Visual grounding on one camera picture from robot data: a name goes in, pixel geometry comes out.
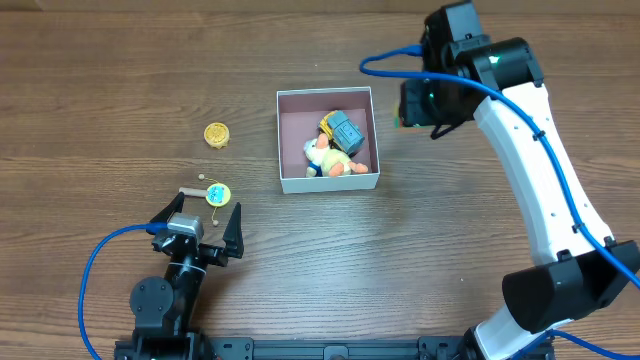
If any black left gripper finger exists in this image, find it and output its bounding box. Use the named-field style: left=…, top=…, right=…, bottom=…
left=150, top=192, right=185, bottom=223
left=223, top=202, right=244, bottom=259

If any multicoloured puzzle cube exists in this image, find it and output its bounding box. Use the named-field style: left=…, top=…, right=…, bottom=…
left=394, top=102, right=432, bottom=129

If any yellow round ridged toy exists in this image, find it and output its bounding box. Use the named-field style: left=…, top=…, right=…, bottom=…
left=203, top=122, right=230, bottom=149

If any yellow and grey toy truck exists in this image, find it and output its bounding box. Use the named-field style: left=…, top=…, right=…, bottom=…
left=318, top=110, right=365, bottom=156

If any cream plush animal toy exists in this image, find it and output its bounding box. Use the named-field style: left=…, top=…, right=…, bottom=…
left=303, top=133, right=369, bottom=178

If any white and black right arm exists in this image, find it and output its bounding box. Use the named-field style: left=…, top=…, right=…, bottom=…
left=399, top=1, right=639, bottom=359

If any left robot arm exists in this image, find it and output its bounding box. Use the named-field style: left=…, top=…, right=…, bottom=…
left=114, top=192, right=244, bottom=360

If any small wooden rattle drum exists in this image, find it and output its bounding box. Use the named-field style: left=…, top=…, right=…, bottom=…
left=179, top=173, right=231, bottom=227

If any white square cardboard box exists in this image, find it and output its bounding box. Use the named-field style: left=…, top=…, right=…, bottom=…
left=276, top=86, right=380, bottom=194

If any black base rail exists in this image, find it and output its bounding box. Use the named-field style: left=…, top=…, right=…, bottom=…
left=113, top=336, right=463, bottom=360

